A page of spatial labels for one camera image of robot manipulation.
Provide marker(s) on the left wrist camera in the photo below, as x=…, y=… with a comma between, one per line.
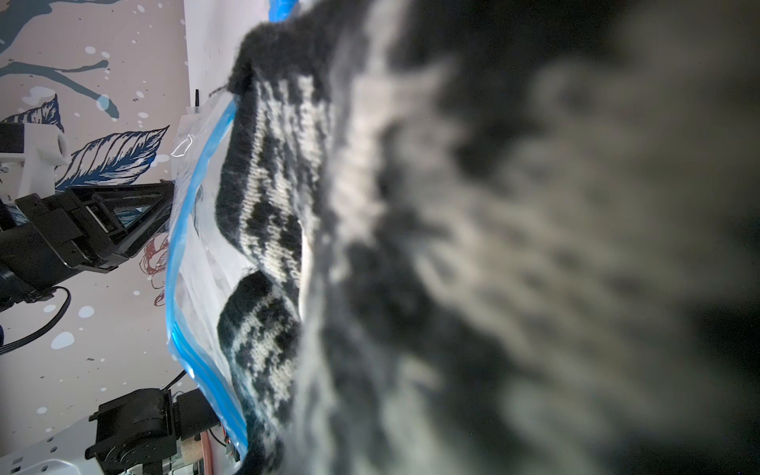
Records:
x=30, y=157

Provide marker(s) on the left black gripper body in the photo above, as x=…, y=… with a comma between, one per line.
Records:
x=84, y=228

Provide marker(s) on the black white houndstooth scarf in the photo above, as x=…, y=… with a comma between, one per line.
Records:
x=497, y=237

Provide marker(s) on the clear plastic vacuum bag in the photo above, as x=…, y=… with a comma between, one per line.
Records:
x=202, y=267

